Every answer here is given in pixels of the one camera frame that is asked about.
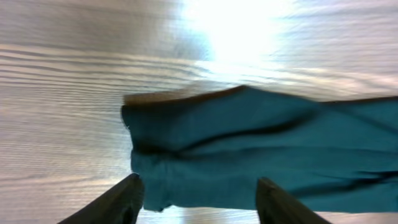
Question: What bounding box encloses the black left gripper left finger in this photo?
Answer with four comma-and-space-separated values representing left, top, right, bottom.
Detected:
59, 173, 144, 224

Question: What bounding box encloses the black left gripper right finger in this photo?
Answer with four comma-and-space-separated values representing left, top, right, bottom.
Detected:
256, 178, 331, 224

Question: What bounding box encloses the black t-shirt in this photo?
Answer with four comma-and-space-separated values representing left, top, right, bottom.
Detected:
121, 86, 397, 213

